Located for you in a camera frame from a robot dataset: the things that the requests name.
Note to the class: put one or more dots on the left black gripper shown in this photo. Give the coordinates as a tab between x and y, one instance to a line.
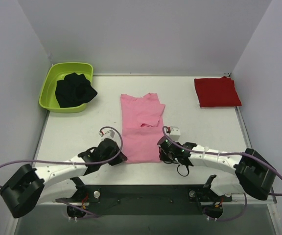
118	158

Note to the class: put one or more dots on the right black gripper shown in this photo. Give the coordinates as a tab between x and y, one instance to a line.
162	152

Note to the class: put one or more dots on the pink t shirt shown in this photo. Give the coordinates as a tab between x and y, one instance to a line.
142	122

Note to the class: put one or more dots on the green plastic basin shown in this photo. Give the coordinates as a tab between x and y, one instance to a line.
58	72

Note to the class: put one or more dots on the red t shirt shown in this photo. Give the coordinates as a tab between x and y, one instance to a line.
216	92

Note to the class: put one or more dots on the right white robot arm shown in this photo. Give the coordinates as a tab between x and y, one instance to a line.
249	174

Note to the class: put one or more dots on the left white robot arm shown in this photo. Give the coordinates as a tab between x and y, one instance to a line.
22	191

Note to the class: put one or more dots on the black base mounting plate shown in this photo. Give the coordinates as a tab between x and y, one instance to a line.
145	199

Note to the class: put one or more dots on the black t shirt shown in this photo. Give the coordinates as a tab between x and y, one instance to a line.
74	90

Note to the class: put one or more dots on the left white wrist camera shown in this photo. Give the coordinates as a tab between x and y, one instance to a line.
109	134

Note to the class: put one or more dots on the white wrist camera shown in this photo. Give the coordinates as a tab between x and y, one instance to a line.
109	134
174	133

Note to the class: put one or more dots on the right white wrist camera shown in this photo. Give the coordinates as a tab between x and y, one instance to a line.
174	133

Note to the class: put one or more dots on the aluminium extrusion rail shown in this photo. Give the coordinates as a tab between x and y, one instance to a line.
238	198

